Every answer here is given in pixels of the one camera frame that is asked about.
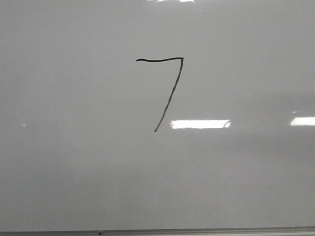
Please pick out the white whiteboard with aluminium frame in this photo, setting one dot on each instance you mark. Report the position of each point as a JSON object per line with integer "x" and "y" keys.
{"x": 149, "y": 114}

